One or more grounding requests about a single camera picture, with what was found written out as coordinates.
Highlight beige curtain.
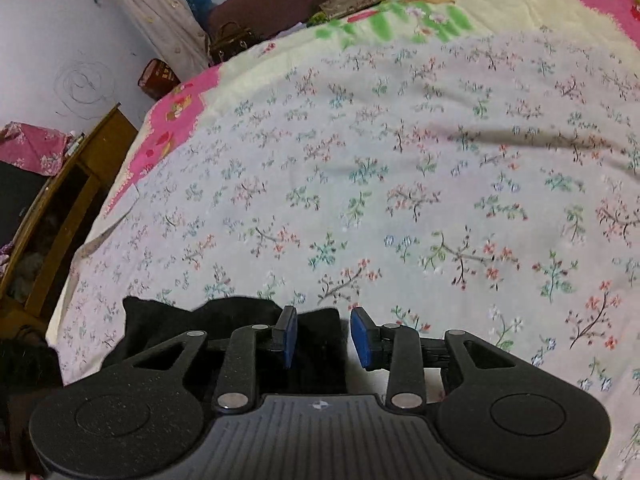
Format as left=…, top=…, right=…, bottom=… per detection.
left=85, top=0, right=212, bottom=68

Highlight wooden cabinet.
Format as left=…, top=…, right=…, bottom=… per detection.
left=0, top=104, right=140, bottom=322

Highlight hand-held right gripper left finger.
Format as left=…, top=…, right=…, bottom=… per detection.
left=107, top=306, right=299, bottom=413

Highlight brown handbag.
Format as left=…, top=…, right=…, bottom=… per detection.
left=209, top=21, right=258, bottom=65

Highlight pink patterned quilt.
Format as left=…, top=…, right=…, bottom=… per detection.
left=102, top=0, right=640, bottom=221

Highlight white floral bedsheet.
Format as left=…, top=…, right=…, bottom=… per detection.
left=46, top=27, right=640, bottom=480

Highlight blue bag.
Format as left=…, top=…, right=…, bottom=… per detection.
left=184, top=0, right=217, bottom=27

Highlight patterned pouch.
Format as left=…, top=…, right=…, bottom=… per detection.
left=318, top=0, right=390, bottom=17

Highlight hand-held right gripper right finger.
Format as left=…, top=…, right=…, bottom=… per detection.
left=350, top=306, right=546, bottom=413

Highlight pink floral cloth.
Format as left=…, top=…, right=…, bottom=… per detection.
left=0, top=121, right=72, bottom=177

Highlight black television screen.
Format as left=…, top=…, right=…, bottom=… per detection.
left=0, top=161, right=49, bottom=247

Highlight maroon sofa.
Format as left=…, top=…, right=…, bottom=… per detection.
left=206, top=0, right=403, bottom=38

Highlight black pants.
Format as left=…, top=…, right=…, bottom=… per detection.
left=102, top=296, right=351, bottom=397

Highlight dark cloth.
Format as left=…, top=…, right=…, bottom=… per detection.
left=0, top=339, right=65, bottom=463

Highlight red box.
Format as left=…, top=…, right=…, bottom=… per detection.
left=138, top=58, right=181, bottom=101

